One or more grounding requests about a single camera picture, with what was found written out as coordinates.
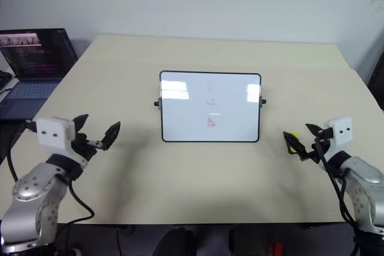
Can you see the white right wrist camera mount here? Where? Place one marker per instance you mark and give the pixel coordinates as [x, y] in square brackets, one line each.
[342, 131]

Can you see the small red object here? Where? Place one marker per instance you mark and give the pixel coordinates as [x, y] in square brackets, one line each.
[275, 249]

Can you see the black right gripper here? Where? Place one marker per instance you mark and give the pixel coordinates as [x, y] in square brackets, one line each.
[323, 137]

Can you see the open dark blue laptop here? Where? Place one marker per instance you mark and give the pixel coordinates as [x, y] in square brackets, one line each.
[33, 88]

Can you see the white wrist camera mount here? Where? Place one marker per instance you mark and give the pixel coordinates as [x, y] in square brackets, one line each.
[342, 131]
[54, 133]

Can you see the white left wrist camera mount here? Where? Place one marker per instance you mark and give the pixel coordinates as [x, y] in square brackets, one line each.
[54, 133]

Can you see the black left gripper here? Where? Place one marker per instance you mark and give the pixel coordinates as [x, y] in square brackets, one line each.
[82, 146]

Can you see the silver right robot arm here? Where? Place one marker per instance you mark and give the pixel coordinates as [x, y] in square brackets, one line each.
[363, 173]

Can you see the small white desktop whiteboard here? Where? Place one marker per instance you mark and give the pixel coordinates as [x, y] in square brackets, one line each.
[192, 118]

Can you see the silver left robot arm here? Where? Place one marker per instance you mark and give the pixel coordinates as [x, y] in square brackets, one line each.
[30, 184]

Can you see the dark rounded shape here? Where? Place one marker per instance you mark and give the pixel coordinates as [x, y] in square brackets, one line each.
[177, 242]

